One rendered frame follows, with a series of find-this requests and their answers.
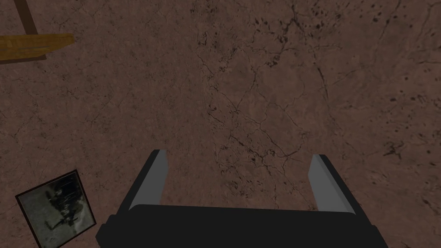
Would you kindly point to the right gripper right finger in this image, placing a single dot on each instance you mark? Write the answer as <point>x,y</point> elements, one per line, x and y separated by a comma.
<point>327,187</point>

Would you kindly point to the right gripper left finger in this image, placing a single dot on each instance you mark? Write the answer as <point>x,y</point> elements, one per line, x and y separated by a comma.
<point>149,184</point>

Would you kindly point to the yellow wooden furniture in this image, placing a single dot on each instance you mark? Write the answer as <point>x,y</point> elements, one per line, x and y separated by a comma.
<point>27,46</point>

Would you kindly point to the dark framed wall picture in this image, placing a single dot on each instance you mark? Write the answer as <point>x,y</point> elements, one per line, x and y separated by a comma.
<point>55,208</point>

